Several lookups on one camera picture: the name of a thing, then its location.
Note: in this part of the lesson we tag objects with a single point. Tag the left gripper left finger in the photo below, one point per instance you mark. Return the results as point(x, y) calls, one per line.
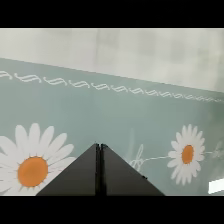
point(77, 176)

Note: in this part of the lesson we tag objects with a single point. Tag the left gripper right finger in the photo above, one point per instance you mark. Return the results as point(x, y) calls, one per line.
point(124, 176)

